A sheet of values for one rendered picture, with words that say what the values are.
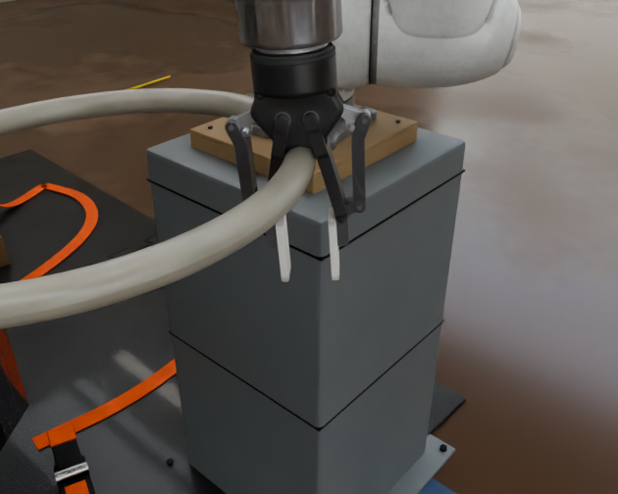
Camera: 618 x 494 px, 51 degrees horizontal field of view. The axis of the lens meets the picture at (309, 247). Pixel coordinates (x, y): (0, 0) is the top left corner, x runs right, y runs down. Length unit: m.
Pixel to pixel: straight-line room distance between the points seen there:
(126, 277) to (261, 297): 0.62
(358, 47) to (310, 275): 0.34
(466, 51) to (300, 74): 0.49
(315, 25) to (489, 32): 0.50
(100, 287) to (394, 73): 0.68
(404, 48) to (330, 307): 0.40
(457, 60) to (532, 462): 1.02
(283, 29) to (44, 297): 0.27
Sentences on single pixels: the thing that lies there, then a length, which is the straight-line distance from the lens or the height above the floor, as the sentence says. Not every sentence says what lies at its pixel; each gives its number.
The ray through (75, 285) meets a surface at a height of 0.99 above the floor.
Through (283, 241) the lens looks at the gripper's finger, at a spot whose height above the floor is 0.90.
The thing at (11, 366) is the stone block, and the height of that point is 0.39.
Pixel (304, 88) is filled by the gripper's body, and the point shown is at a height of 1.06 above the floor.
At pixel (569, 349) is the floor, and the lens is 2.06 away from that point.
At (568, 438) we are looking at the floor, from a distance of 1.79.
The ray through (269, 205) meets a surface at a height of 1.00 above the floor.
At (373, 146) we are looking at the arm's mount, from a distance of 1.06.
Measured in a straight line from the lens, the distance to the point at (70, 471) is 1.64.
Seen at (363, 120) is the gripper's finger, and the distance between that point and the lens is 0.60.
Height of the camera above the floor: 1.24
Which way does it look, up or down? 31 degrees down
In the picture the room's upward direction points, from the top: straight up
